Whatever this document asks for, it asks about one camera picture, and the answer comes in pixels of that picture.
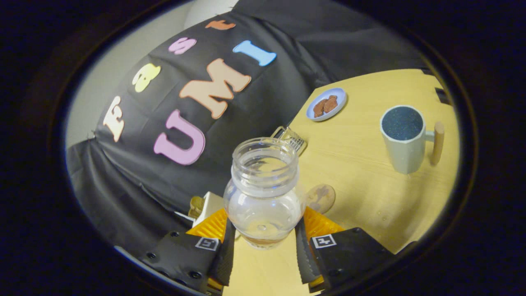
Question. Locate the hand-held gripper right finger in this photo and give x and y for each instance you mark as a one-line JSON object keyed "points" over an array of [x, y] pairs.
{"points": [[305, 259]]}

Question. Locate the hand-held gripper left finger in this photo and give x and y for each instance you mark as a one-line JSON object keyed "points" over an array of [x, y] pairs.
{"points": [[227, 263]]}

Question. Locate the round wooden coaster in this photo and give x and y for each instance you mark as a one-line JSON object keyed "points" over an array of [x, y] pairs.
{"points": [[322, 199]]}

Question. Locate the clear glass bottle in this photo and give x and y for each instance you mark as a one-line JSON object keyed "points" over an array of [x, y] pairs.
{"points": [[263, 193]]}

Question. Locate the small golden cylinder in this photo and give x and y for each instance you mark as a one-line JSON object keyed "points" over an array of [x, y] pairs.
{"points": [[196, 206]]}

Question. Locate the wooden table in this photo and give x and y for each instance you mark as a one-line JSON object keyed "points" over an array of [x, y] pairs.
{"points": [[361, 172]]}

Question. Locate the small ribbed clear glass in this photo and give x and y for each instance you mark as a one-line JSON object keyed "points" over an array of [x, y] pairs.
{"points": [[294, 139]]}

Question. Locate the brown cookie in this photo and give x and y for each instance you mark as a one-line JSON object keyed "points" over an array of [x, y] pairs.
{"points": [[331, 103], [319, 109]]}

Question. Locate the black backdrop cloth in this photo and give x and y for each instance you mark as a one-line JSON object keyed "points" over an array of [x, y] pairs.
{"points": [[271, 107]]}

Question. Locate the light blue plate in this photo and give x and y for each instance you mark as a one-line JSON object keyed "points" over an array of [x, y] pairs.
{"points": [[340, 95]]}

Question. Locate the black table clamp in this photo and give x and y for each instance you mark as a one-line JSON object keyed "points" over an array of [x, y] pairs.
{"points": [[428, 71], [443, 96]]}

